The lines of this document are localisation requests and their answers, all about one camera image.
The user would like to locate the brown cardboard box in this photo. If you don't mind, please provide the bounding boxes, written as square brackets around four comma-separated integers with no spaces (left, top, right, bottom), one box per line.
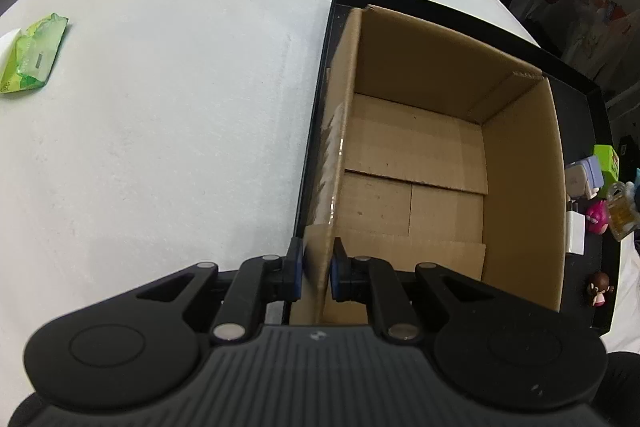
[292,6,566,325]

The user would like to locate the brown-haired doll figure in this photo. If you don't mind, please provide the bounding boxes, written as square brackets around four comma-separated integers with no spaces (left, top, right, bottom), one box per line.
[588,272,614,307]

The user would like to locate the red crab beer mug figure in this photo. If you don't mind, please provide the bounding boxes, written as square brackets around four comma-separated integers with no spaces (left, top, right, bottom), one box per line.
[606,181,639,242]

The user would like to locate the green cartoon tin box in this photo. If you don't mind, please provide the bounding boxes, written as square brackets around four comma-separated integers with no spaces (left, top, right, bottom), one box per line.
[593,144,620,185]

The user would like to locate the white square charger block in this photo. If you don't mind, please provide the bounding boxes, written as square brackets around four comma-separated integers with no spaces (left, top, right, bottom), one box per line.
[565,210,586,256]

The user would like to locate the black shallow tray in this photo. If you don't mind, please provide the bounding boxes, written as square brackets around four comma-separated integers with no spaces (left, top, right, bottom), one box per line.
[295,0,620,333]

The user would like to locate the pink monster toy figure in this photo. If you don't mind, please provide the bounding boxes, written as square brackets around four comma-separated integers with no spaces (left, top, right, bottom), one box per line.
[585,199,608,235]

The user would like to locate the green wet wipes pack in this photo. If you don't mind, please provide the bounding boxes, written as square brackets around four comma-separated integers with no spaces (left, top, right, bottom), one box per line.
[0,13,68,94]

